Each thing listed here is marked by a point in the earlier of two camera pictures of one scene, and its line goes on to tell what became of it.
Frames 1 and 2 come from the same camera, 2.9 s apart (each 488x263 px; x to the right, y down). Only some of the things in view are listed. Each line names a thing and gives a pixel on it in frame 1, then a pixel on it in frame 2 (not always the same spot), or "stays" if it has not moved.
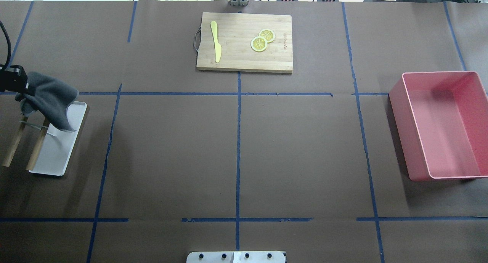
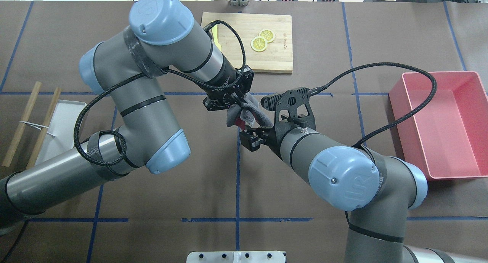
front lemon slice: x=259 y=44 stays
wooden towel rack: x=9 y=157 stays
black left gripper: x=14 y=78 to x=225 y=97
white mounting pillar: x=236 y=257 stays
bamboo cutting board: x=235 y=32 stays
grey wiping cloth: x=51 y=98 to x=248 y=112
